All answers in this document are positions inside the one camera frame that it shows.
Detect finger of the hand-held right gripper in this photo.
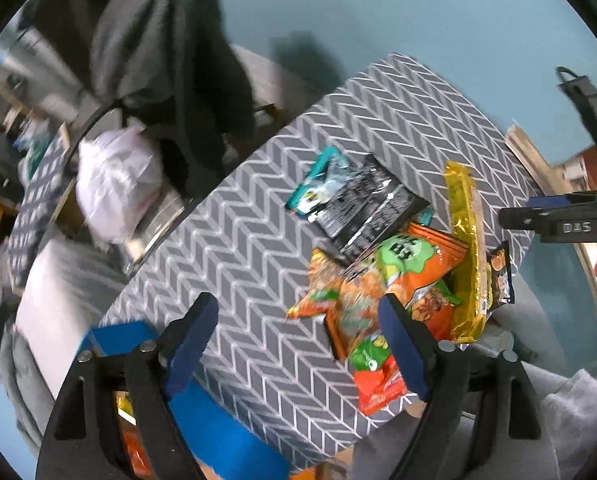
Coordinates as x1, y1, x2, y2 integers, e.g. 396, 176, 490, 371
498, 194, 546, 235
555, 66, 597, 192

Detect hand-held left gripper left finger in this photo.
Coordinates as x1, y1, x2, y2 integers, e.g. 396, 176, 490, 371
36, 291, 222, 480

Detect grey quilt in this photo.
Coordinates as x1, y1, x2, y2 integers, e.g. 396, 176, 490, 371
0, 320, 62, 453

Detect green bean snack packet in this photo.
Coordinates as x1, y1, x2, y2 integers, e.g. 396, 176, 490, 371
286, 249, 404, 373

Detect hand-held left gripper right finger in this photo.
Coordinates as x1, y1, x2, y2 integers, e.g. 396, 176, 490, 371
378, 292, 544, 480

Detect dark grey hoodie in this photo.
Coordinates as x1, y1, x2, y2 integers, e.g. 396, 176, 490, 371
28, 0, 256, 201

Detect orange packet with green label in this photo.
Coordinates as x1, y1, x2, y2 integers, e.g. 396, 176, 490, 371
373, 222, 471, 343

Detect matte black snack packet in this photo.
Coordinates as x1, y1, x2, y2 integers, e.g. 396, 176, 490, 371
311, 155, 431, 263

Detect black office chair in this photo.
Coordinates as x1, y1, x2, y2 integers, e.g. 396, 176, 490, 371
28, 0, 259, 281

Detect blue-rimmed cardboard box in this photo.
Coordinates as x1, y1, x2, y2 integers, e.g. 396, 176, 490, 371
76, 320, 292, 480

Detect wooden board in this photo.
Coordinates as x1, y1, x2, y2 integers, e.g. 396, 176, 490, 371
503, 122, 559, 196

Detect red-orange snack packet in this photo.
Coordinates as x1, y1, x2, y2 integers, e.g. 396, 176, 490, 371
116, 410, 154, 480
353, 357, 419, 416

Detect grey bed sheet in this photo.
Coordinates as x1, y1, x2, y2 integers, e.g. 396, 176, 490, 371
16, 232, 129, 356

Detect dark patterned mattress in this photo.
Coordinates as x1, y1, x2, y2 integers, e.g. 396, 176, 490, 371
6, 132, 82, 281

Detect person's grey pants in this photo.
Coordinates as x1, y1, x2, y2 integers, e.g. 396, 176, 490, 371
348, 285, 597, 480

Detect glossy black snack packet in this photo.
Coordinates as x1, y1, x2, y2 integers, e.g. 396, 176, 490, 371
488, 240, 515, 308

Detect teal snack packet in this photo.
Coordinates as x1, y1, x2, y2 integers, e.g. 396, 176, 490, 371
285, 146, 351, 218

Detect white plastic bag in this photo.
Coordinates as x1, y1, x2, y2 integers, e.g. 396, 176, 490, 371
76, 127, 164, 243

